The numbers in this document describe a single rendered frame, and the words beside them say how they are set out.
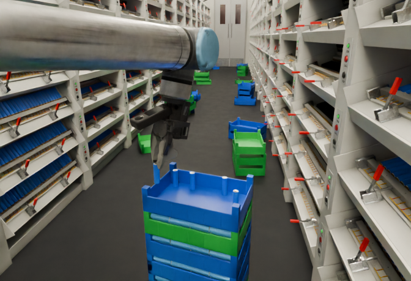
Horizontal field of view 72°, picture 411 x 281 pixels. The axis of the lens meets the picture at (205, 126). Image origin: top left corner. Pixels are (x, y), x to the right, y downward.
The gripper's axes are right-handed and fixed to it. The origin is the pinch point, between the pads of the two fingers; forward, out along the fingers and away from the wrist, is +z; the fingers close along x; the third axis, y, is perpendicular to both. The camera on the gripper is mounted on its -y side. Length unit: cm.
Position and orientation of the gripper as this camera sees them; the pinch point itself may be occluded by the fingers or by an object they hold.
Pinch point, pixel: (155, 163)
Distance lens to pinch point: 86.4
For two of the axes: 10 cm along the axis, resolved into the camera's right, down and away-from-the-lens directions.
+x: -6.3, -2.3, 7.4
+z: -2.0, 9.7, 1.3
